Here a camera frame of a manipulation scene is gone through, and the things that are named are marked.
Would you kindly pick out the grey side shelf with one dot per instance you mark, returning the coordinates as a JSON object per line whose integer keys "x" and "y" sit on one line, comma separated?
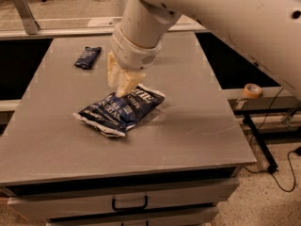
{"x": 272, "y": 99}

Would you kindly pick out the upper white drawer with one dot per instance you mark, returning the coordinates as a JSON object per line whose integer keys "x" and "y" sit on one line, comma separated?
{"x": 98, "y": 201}

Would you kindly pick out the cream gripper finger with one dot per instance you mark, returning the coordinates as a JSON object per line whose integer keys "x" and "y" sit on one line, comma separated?
{"x": 128, "y": 80}
{"x": 115, "y": 74}

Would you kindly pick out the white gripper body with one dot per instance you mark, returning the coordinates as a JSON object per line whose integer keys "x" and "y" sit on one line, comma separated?
{"x": 133, "y": 56}

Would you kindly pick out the blue chip bag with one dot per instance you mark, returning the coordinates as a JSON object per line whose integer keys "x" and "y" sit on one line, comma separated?
{"x": 113, "y": 116}

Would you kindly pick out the left metal bracket post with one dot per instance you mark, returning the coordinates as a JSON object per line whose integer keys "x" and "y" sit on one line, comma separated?
{"x": 31, "y": 27}

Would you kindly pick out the roll of tan tape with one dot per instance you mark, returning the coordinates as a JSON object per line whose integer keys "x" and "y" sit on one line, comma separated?
{"x": 252, "y": 91}

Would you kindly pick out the small dark blue snack packet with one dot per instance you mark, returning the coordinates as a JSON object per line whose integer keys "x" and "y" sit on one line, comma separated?
{"x": 87, "y": 58}

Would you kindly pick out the black table leg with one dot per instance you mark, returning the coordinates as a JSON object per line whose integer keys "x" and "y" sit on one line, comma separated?
{"x": 272, "y": 168}

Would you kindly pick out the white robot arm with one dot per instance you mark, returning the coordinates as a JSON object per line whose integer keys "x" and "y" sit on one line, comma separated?
{"x": 268, "y": 32}

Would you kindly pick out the black upper drawer handle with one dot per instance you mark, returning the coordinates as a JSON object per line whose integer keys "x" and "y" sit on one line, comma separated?
{"x": 129, "y": 203}

